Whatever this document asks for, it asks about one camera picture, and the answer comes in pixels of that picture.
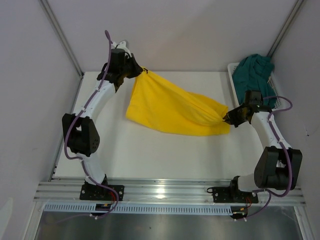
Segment yellow shorts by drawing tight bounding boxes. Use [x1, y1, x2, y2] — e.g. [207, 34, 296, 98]
[125, 68, 230, 137]

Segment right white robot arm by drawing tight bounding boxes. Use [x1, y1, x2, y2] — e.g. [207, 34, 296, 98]
[223, 104, 303, 202]

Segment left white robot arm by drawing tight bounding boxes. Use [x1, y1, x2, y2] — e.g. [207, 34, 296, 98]
[62, 46, 143, 200]

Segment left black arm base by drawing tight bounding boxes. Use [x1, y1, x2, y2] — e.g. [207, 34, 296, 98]
[79, 182, 125, 201]

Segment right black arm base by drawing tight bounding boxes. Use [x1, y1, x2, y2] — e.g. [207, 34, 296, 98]
[206, 186, 259, 204]

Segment green shorts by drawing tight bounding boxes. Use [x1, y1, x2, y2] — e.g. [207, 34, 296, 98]
[232, 54, 276, 105]

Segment white perforated plastic basket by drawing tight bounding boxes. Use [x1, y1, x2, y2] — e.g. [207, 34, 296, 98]
[227, 62, 287, 112]

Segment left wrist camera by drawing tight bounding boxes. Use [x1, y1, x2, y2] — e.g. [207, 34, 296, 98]
[111, 40, 132, 56]

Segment left aluminium corner post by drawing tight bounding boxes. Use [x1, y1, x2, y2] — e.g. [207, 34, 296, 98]
[38, 0, 84, 77]

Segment aluminium corner post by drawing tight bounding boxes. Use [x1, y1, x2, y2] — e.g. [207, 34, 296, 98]
[267, 0, 307, 59]
[38, 0, 84, 77]

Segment aluminium front rail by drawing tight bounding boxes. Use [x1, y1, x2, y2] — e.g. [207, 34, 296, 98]
[33, 177, 307, 207]

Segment right aluminium corner post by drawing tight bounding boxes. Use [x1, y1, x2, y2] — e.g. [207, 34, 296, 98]
[267, 0, 307, 59]

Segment slotted white cable duct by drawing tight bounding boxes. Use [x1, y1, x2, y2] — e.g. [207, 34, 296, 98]
[43, 202, 233, 216]

